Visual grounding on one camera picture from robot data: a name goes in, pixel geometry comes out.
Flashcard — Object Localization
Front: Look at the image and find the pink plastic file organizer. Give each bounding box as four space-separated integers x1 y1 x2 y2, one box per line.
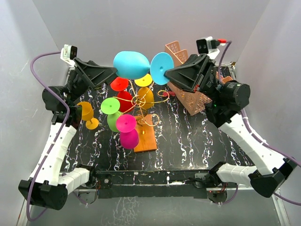
165 39 230 115

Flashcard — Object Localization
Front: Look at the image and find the small red object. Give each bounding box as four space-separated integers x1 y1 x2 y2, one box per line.
168 91 175 97

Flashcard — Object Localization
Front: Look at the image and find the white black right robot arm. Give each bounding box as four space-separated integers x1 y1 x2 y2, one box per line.
163 54 298 198

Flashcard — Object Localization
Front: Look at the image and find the gold wire glass rack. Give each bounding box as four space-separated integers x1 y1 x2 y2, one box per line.
113 79 170 127

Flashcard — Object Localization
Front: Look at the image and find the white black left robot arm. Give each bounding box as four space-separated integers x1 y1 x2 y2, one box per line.
18 57 117 210

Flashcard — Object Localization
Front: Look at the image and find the yellow-base orange wine glass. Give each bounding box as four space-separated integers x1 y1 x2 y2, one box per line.
135 73 154 110

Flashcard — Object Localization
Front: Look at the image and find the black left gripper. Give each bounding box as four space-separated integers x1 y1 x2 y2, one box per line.
65 58 123 106

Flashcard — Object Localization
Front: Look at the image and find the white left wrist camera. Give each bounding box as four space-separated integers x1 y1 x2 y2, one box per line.
60 44 78 67

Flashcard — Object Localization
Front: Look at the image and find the magenta wine glass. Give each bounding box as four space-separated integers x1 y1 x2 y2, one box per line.
116 114 139 149

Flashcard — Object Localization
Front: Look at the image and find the blue wine glass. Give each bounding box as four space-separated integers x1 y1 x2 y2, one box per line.
113 51 174 85

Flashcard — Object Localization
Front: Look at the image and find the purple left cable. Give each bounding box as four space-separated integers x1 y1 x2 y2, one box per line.
25 51 71 222

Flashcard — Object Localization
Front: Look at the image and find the red wine glass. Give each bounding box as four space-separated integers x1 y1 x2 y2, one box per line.
110 77 133 113

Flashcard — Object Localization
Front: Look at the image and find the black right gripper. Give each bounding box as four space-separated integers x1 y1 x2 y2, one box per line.
162 54 223 103

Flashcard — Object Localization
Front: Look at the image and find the orange wooden rack base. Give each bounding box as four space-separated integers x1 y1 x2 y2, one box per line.
134 114 157 153

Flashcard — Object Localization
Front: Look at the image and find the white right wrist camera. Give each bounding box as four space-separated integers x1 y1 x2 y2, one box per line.
196 36 221 59

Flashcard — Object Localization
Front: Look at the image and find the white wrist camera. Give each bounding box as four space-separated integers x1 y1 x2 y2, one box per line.
60 44 78 67
196 36 221 59

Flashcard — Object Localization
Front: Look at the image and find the green wine glass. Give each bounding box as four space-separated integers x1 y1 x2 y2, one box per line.
101 97 122 132

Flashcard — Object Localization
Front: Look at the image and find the black metal base frame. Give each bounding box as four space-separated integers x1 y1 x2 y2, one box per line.
25 168 259 207

